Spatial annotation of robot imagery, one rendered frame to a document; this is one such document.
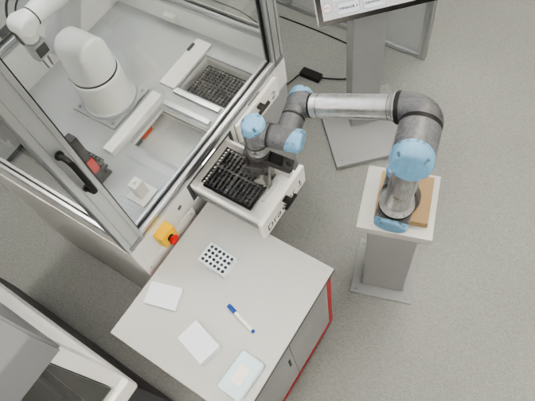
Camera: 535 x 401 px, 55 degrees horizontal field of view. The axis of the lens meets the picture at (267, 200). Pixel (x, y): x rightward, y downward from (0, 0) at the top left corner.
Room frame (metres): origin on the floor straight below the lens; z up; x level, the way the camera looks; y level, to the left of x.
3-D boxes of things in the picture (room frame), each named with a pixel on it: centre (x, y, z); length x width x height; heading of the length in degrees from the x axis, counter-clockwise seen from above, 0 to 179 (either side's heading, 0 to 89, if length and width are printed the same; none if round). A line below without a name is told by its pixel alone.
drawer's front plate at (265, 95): (1.37, -0.06, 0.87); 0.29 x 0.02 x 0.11; 134
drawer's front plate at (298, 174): (0.92, -0.05, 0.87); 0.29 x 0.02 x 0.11; 134
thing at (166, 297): (0.72, 0.46, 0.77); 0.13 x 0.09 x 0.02; 61
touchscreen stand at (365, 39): (1.74, -0.66, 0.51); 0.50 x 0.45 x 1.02; 178
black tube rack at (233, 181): (1.06, 0.09, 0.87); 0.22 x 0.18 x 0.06; 44
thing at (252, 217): (1.07, 0.09, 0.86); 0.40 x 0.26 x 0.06; 44
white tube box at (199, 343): (0.51, 0.35, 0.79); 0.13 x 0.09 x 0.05; 31
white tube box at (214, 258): (0.80, 0.24, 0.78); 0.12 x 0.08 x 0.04; 41
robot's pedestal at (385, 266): (0.85, -0.49, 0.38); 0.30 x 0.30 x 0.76; 62
